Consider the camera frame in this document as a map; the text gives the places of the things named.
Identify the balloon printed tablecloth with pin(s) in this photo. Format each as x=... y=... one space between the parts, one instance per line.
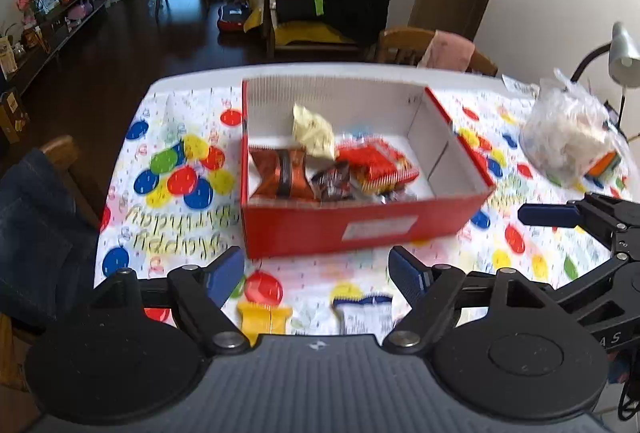
x=165 y=223

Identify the blue jeans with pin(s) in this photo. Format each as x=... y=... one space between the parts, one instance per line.
x=40 y=233

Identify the pale yellow snack packet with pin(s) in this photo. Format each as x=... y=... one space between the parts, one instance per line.
x=312 y=133

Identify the brown gift bag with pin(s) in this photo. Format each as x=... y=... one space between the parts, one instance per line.
x=12 y=113

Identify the dark low TV cabinet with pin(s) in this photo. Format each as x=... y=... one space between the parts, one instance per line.
x=50 y=38

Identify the blue white snack packet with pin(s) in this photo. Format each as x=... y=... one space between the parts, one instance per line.
x=362 y=315

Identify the red toy car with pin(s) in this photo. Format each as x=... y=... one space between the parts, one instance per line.
x=232 y=15

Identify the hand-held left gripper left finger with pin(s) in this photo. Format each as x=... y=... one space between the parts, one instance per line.
x=225 y=278

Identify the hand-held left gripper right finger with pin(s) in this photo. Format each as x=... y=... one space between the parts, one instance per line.
x=407 y=275

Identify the green pen holder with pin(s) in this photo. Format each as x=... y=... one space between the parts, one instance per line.
x=612 y=120

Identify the dark brown snack packet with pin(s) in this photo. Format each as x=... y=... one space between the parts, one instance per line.
x=332 y=180

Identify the wooden dining chair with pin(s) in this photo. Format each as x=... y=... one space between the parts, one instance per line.
x=400 y=45

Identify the red cardboard box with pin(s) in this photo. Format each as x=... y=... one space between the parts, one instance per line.
x=300 y=228

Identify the white paper slip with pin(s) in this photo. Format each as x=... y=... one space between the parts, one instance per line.
x=520 y=85

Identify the pink flower vase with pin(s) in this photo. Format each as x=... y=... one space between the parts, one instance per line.
x=25 y=5

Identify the wooden sofa yellow cushion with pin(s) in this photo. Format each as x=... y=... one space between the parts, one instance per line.
x=310 y=33

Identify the silver desk lamp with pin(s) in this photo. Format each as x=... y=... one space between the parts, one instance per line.
x=622 y=53

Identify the silver snack packet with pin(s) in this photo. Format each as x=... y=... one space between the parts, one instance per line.
x=397 y=196

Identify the orange brown snack packet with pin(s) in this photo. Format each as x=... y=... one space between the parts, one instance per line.
x=280 y=173

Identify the red snack packet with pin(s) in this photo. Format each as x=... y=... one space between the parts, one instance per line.
x=375 y=163

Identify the clear plastic bag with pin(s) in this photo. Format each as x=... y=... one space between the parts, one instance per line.
x=560 y=133

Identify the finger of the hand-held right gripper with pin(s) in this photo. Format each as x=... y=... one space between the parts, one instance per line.
x=585 y=285
x=547 y=215

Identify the pink cloth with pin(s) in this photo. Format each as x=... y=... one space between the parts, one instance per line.
x=447 y=50

